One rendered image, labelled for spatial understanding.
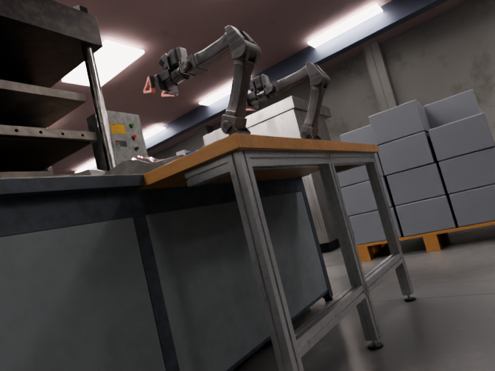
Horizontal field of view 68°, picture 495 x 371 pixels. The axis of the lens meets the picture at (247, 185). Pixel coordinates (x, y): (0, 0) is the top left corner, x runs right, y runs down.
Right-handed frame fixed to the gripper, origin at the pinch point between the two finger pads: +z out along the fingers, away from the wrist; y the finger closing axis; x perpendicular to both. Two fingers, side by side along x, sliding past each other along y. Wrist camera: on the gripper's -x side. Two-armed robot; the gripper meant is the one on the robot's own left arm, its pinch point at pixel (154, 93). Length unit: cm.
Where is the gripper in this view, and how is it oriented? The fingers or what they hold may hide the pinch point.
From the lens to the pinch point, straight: 166.0
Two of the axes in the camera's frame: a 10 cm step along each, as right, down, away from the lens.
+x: 2.5, 9.6, -1.1
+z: -7.7, 2.7, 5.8
